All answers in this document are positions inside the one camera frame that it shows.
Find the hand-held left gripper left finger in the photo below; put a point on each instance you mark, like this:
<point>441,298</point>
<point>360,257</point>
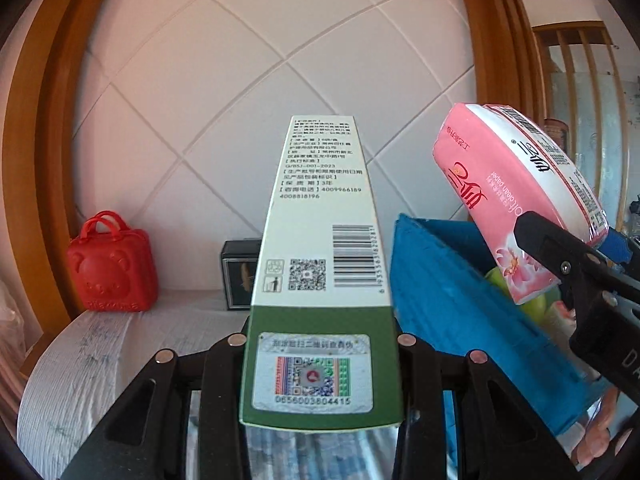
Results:
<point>225,360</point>

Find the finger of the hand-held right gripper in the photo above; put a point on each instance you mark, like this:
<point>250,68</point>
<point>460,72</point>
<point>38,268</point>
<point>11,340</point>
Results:
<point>560,255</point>
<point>625,250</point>

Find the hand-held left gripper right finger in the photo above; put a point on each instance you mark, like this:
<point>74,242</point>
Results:
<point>420,365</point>

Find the lime green plush toy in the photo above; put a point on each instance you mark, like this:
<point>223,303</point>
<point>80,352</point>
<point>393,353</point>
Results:
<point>535,310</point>

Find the blue plastic storage bin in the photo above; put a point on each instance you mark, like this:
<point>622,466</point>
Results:
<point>450,300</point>

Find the pink tissue pack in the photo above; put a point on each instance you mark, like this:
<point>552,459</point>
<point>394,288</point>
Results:
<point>490,170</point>

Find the green and white carton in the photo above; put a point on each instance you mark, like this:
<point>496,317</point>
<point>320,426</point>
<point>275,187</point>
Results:
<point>320,220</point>

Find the white cloth covered desktop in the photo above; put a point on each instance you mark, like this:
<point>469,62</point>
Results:
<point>100,350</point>

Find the person's right hand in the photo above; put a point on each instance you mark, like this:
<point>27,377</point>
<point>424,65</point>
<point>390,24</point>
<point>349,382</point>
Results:
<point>602,425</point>

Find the black gift box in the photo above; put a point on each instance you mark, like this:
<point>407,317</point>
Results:
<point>237,275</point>

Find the patterned rolled carpet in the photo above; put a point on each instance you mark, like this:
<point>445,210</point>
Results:
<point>555,132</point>

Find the red plastic bear bag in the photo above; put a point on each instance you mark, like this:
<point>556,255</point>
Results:
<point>112,270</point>

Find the frosted glass slat partition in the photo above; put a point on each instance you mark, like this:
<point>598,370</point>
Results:
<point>585,110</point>

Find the wooden door frame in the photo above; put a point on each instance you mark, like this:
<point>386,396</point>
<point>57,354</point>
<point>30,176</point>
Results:
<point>495,35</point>

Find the curved wooden frame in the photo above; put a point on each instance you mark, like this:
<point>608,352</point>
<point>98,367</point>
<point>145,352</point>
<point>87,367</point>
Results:
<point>55,110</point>

